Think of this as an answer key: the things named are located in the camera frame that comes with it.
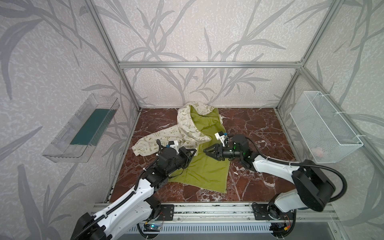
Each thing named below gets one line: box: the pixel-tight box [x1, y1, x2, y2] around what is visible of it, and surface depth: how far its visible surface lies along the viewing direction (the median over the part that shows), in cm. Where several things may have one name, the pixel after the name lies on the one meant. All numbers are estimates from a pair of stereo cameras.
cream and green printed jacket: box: [131, 102, 230, 193], surface depth 96 cm
